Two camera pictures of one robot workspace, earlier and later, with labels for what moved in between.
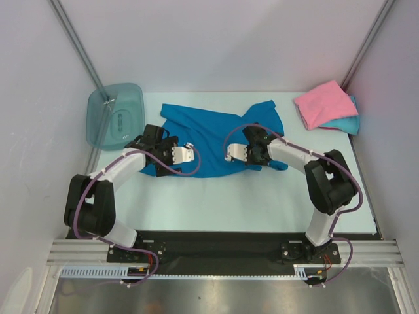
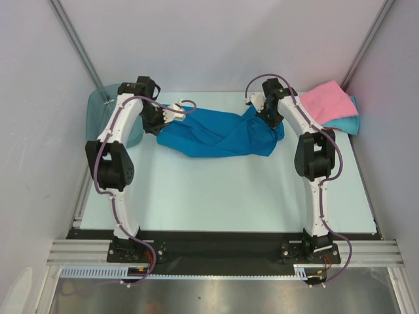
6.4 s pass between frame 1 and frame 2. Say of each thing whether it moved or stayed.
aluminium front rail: stayed
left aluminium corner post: stayed
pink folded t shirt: stayed
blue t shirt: moved
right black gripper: moved
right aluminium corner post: stayed
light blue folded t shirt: stayed
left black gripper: moved
